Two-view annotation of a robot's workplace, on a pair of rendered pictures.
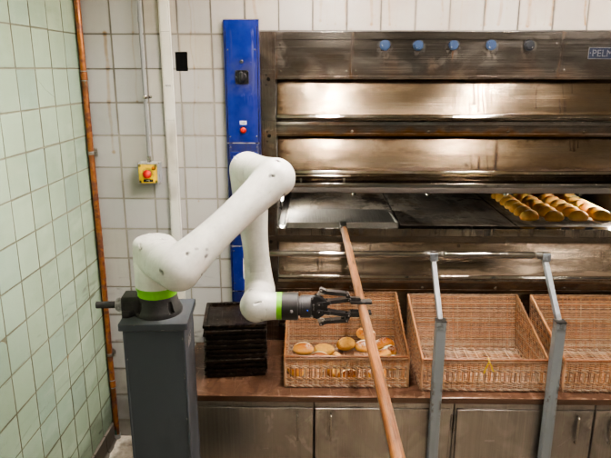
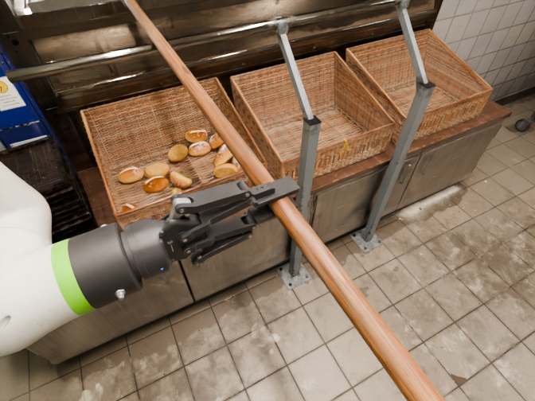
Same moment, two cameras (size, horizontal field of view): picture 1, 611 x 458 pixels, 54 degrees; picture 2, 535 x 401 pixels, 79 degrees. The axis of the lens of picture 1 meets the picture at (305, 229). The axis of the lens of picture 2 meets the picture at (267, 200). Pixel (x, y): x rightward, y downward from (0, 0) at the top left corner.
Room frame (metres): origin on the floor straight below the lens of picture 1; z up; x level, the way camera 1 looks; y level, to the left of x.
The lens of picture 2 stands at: (1.57, -0.02, 1.53)
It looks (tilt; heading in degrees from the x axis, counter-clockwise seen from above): 48 degrees down; 332
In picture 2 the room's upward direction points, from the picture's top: straight up
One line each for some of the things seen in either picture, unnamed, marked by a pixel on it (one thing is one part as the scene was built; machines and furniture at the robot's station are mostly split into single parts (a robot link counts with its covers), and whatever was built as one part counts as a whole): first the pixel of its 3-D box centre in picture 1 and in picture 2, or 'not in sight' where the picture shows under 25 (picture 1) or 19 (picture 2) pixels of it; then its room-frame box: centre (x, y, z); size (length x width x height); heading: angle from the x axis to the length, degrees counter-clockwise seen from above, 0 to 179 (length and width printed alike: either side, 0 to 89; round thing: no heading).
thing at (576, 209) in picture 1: (547, 204); not in sight; (3.26, -1.35, 1.21); 0.61 x 0.48 x 0.06; 179
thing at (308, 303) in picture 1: (313, 306); (169, 240); (1.85, -0.03, 1.18); 0.09 x 0.07 x 0.08; 89
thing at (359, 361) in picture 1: (344, 335); (177, 152); (2.60, -0.18, 0.72); 0.56 x 0.49 x 0.28; 90
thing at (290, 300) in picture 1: (291, 305); (110, 260); (1.85, 0.05, 1.18); 0.12 x 0.06 x 0.09; 179
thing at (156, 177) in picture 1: (149, 172); not in sight; (2.82, 0.74, 1.46); 0.10 x 0.07 x 0.10; 89
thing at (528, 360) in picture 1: (472, 339); (310, 114); (2.57, -0.78, 0.72); 0.56 x 0.49 x 0.28; 89
